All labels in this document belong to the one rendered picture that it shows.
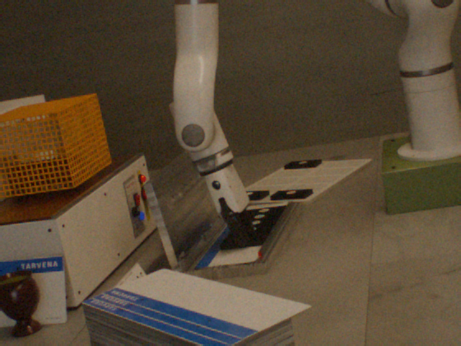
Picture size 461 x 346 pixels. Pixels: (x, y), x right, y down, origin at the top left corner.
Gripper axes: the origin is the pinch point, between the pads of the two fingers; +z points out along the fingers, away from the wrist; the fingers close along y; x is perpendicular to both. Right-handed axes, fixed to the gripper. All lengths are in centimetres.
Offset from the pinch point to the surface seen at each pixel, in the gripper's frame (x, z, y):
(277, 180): 5, 2, 62
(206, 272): 5.7, 1.8, -14.9
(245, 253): -0.8, 2.7, -6.5
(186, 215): 11.1, -7.5, 1.7
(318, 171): -6, 5, 65
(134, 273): 16.9, -4.2, -22.0
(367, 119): 0, 19, 223
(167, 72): 75, -33, 218
